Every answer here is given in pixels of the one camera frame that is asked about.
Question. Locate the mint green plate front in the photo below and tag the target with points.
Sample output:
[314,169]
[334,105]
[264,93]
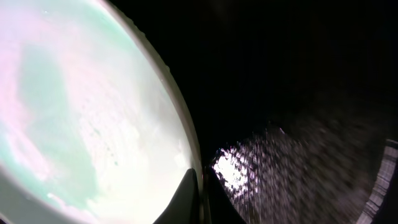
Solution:
[93,126]

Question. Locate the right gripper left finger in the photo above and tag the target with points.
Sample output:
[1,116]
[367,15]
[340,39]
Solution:
[184,205]

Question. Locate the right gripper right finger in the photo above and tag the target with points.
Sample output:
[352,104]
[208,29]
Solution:
[221,210]

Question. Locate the round black tray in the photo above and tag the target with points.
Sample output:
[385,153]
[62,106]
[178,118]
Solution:
[294,102]

